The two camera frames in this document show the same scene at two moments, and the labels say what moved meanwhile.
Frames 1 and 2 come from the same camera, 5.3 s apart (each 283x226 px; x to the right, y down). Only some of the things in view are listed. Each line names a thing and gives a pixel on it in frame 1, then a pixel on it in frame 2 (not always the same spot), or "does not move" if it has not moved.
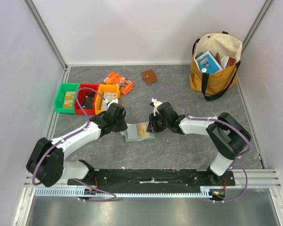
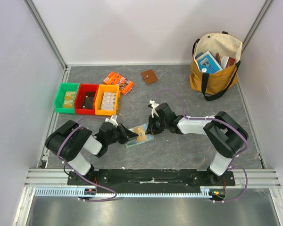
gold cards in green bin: x=69 y=100 does not move
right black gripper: x=152 y=123 does not move
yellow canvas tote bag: x=212 y=84 does not move
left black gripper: x=123 y=126 → x=126 y=133
